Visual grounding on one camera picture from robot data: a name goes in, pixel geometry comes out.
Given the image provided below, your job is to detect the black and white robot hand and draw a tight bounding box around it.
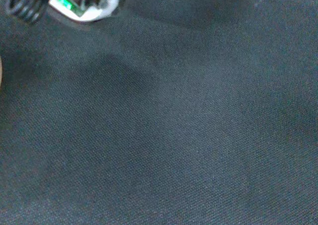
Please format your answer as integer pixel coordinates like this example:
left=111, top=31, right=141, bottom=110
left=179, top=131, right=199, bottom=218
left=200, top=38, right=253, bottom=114
left=4, top=0, right=125, bottom=24

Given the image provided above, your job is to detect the black cloth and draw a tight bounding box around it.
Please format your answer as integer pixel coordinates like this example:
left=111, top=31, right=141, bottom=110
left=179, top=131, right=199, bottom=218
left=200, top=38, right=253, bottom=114
left=0, top=0, right=318, bottom=225

